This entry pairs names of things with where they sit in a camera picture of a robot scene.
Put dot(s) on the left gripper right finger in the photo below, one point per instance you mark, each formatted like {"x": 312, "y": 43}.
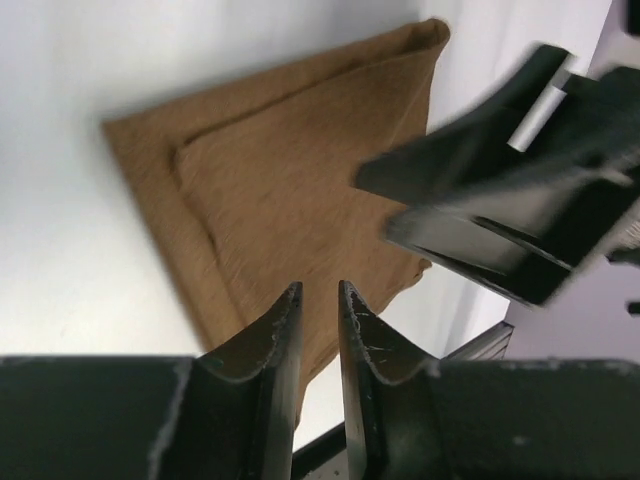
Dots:
{"x": 410, "y": 416}

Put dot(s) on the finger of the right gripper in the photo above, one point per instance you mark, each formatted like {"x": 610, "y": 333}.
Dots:
{"x": 471, "y": 230}
{"x": 472, "y": 146}

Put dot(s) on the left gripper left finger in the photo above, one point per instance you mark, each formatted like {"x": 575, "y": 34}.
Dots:
{"x": 228, "y": 414}

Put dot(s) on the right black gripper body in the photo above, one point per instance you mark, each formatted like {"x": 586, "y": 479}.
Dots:
{"x": 605, "y": 150}

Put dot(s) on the brown cloth napkin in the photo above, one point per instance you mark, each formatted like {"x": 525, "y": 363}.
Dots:
{"x": 246, "y": 186}

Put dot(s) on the aluminium front rail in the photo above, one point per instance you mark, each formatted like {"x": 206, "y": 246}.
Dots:
{"x": 490, "y": 345}

